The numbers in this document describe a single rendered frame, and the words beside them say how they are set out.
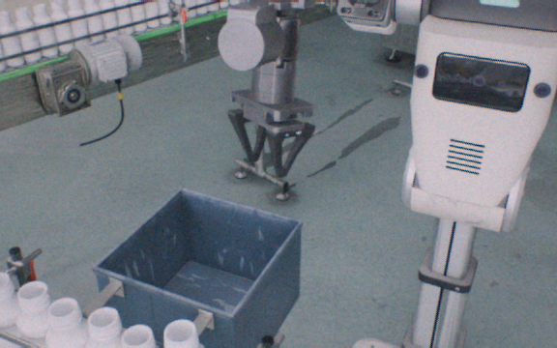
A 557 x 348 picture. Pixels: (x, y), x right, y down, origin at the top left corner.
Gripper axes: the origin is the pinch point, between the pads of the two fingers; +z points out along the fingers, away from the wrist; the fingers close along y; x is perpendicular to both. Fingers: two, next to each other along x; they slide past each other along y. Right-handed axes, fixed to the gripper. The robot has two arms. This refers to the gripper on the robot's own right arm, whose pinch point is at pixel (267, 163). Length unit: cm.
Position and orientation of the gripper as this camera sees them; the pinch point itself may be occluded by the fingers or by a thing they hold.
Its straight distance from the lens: 80.1
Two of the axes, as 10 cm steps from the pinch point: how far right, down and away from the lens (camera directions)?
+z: -0.8, 9.3, 3.7
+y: 6.2, 3.3, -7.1
